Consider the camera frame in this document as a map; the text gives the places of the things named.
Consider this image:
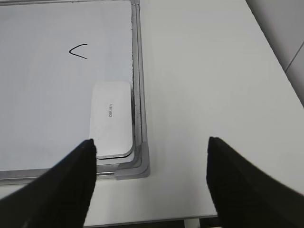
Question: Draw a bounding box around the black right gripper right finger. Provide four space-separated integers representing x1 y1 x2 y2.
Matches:
206 137 304 228

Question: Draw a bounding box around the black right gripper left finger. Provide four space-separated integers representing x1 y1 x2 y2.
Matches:
0 139 96 228

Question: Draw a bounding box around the white whiteboard eraser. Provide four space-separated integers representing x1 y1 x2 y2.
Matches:
89 81 133 160

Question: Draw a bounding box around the white magnetic whiteboard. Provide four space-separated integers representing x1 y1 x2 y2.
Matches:
0 0 150 185

